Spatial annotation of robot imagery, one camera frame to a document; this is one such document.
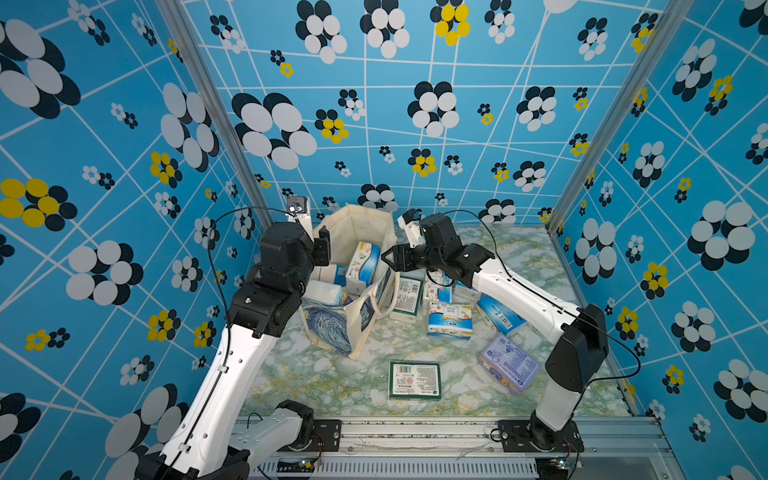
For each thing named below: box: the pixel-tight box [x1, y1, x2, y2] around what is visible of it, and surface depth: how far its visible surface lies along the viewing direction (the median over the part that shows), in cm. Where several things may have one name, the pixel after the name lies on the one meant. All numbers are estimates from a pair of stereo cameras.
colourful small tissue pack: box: [427, 301, 473, 340], surface depth 90 cm
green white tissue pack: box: [393, 275, 424, 317], surface depth 95 cm
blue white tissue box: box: [345, 241, 381, 296], surface depth 83 cm
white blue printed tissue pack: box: [424, 268, 453, 303], surface depth 95 cm
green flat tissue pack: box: [389, 361, 442, 399], surface depth 79 cm
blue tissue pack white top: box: [310, 263, 349, 287], surface depth 88 cm
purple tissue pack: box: [478, 334, 541, 395], surface depth 82 cm
